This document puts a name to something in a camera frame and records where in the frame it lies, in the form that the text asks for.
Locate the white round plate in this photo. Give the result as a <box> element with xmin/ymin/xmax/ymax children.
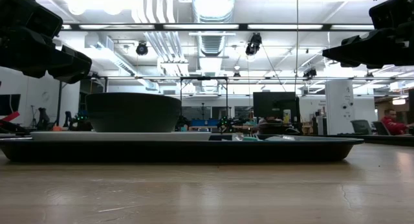
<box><xmin>30</xmin><ymin>131</ymin><xmax>213</xmax><ymax>142</ymax></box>

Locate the black ceiling spotlight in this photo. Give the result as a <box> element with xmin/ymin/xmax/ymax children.
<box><xmin>303</xmin><ymin>67</ymin><xmax>318</xmax><ymax>80</ymax></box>
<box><xmin>135</xmin><ymin>41</ymin><xmax>149</xmax><ymax>56</ymax></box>
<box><xmin>245</xmin><ymin>32</ymin><xmax>263</xmax><ymax>56</ymax></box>

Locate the silver ceiling air duct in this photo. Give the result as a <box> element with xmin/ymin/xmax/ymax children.
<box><xmin>190</xmin><ymin>0</ymin><xmax>237</xmax><ymax>23</ymax></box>

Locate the overhead bar with light strips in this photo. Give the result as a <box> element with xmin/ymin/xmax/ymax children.
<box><xmin>61</xmin><ymin>23</ymin><xmax>376</xmax><ymax>32</ymax></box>

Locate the grey office chair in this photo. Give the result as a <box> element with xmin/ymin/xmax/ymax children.
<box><xmin>371</xmin><ymin>120</ymin><xmax>391</xmax><ymax>136</ymax></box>
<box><xmin>351</xmin><ymin>119</ymin><xmax>373</xmax><ymax>135</ymax></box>

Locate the person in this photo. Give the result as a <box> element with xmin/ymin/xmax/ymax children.
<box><xmin>380</xmin><ymin>109</ymin><xmax>414</xmax><ymax>136</ymax></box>

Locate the black monitor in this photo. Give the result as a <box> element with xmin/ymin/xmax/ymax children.
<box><xmin>252</xmin><ymin>91</ymin><xmax>300</xmax><ymax>120</ymax></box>

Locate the black metal table frame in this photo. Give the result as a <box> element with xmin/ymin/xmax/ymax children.
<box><xmin>364</xmin><ymin>134</ymin><xmax>414</xmax><ymax>147</ymax></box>

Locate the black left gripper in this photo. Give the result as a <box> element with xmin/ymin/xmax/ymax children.
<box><xmin>0</xmin><ymin>0</ymin><xmax>93</xmax><ymax>84</ymax></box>

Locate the white pillar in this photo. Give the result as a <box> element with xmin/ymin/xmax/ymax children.
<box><xmin>325</xmin><ymin>80</ymin><xmax>355</xmax><ymax>136</ymax></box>

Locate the black plastic tray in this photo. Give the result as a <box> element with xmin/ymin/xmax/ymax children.
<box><xmin>0</xmin><ymin>136</ymin><xmax>365</xmax><ymax>162</ymax></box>

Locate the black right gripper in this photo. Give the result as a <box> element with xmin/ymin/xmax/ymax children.
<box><xmin>322</xmin><ymin>0</ymin><xmax>414</xmax><ymax>69</ymax></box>

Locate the black bowl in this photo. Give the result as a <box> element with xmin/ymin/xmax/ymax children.
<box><xmin>85</xmin><ymin>92</ymin><xmax>182</xmax><ymax>133</ymax></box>

